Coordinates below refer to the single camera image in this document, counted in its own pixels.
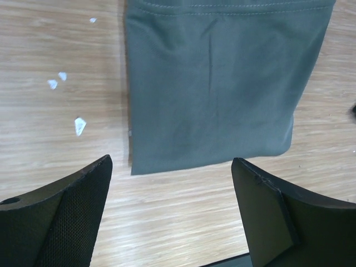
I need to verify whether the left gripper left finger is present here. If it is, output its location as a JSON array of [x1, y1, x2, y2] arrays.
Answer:
[[1, 155, 113, 267]]

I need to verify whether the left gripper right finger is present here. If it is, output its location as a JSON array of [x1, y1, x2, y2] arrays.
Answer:
[[231, 158, 355, 266]]

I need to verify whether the grey t shirt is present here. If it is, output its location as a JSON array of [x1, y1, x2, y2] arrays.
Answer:
[[125, 1, 335, 175]]

